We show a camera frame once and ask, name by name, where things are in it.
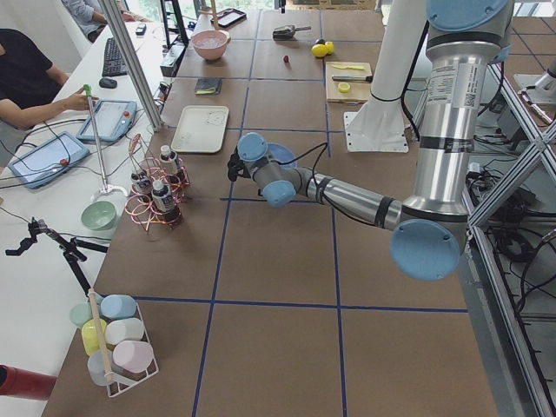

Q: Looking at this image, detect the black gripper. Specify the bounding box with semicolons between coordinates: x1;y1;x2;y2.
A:
227;148;251;182

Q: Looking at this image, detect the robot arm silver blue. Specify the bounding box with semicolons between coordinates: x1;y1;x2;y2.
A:
228;1;513;281

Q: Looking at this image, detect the white cup in basket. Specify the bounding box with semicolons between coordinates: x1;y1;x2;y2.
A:
105;317;145;346

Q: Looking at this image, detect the cream bear serving tray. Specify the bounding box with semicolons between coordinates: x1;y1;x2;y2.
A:
170;105;229;154

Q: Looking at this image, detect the dark drink bottle white cap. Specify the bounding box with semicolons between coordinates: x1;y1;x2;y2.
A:
160;145;180;176

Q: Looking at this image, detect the grey yellow sponge cloth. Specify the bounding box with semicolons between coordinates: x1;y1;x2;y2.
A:
195;78;222;96

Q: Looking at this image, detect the half lemon slice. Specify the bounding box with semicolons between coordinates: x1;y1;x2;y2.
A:
337;82;351;94

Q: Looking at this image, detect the green tipped metal stick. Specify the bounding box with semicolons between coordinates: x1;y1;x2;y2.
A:
83;84;129;202

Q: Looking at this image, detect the steel black-capped rod tool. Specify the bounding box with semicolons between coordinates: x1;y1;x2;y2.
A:
332;76;374;83

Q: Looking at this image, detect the yellow lemon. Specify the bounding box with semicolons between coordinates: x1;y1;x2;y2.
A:
311;43;329;58
324;41;334;55

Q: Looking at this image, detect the wooden cutting board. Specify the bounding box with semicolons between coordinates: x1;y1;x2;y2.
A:
325;62;373;103

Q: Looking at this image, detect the metal scoop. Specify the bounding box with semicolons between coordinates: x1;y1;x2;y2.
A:
272;25;312;40

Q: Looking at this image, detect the mint green bowl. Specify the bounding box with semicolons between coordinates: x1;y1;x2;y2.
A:
81;201;117;231

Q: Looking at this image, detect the black tray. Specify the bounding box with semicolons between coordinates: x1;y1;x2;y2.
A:
208;8;247;30

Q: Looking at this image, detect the black computer mouse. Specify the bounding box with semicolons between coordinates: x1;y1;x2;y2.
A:
98;77;118;89

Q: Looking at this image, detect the yellow plastic knife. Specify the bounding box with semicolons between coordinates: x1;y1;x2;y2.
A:
332;64;366;70

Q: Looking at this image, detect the black keyboard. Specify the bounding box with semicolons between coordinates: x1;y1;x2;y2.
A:
102;37;127;77

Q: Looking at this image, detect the light blue cup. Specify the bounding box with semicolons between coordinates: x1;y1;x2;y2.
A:
100;295;136;321

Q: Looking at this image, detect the blue tablet teach pendant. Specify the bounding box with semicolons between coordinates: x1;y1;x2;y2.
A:
8;131;90;189

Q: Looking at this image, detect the pale green cup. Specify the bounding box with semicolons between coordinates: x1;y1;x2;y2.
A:
69;301;93;328

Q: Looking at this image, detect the pink cup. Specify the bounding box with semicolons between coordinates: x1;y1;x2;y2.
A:
112;341;154;374

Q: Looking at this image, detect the seated person black shirt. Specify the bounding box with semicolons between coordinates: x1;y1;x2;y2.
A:
1;29;89;130

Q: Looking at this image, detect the yellow cup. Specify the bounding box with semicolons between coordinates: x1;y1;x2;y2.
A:
81;319;100;356

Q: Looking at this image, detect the grey blue cup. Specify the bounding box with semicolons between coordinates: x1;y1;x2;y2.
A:
87;350;123;387

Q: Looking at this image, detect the red cylindrical object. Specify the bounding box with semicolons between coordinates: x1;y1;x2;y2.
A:
1;365;57;400

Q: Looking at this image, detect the copper wire bottle rack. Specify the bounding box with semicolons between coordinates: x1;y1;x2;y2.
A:
124;134;190;230

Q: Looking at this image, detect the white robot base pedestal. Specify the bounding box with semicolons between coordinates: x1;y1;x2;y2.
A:
345;0;427;153

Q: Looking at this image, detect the black camera tripod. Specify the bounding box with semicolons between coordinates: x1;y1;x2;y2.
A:
4;218;109;301

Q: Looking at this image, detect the aluminium frame post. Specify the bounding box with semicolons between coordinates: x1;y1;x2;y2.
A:
100;0;162;132

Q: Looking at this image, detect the white wire cup basket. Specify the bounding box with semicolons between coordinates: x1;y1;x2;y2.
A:
98;304;159;398

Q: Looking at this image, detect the wooden basket handle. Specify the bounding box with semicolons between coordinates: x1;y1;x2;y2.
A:
88;288;114;385

